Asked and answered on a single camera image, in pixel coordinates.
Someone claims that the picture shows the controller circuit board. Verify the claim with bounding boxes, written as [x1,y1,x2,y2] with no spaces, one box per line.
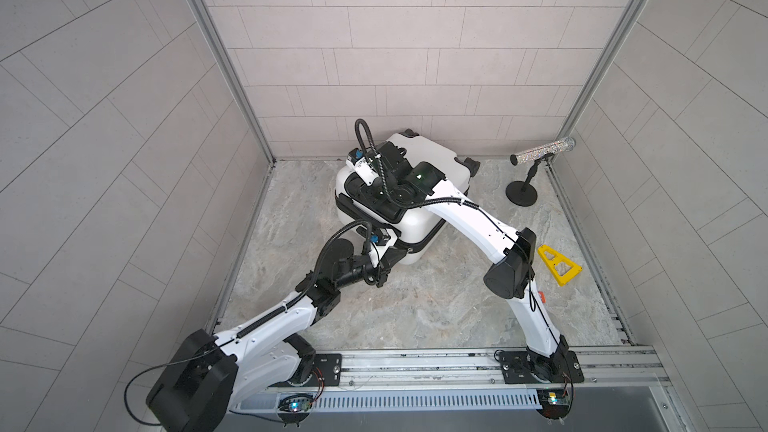
[277,393,315,415]
[537,389,571,420]

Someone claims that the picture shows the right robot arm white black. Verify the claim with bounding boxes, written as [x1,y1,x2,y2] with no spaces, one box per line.
[354,146,573,383]

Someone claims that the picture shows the aluminium mounting rail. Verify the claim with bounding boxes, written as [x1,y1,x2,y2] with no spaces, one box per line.
[257,344,667,394]

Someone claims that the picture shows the yellow triangular plastic piece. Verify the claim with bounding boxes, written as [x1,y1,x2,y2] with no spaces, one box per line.
[537,244,583,287]

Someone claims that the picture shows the white hard-shell suitcase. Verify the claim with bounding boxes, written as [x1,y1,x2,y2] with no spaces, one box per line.
[335,129,479,265]

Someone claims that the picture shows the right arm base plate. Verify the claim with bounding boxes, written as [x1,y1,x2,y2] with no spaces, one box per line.
[494,350,584,384]

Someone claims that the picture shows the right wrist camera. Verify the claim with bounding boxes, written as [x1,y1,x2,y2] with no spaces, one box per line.
[346,148,379,186]

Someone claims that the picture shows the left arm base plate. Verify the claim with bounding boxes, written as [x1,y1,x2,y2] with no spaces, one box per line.
[280,353,343,388]

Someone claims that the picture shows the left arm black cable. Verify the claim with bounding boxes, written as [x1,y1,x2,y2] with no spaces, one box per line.
[123,353,199,427]

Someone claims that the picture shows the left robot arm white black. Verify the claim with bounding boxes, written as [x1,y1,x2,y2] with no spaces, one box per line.
[145,239,407,431]

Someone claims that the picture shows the white slotted cable duct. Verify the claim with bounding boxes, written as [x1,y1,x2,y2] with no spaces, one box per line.
[233,388,544,414]

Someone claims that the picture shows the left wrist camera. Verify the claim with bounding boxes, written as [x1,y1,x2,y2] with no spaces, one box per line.
[356,224,397,253]

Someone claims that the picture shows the glitter tube on black stand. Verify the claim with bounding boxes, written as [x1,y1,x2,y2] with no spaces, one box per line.
[505,137,576,207]

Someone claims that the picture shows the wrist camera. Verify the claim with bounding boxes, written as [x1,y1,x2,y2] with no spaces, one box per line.
[356,224,397,253]
[346,148,379,186]

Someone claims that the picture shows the right controller circuit board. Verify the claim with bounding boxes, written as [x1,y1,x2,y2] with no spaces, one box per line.
[537,389,571,420]

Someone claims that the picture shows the left controller circuit board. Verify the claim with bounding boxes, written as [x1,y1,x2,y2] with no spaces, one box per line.
[277,393,315,415]

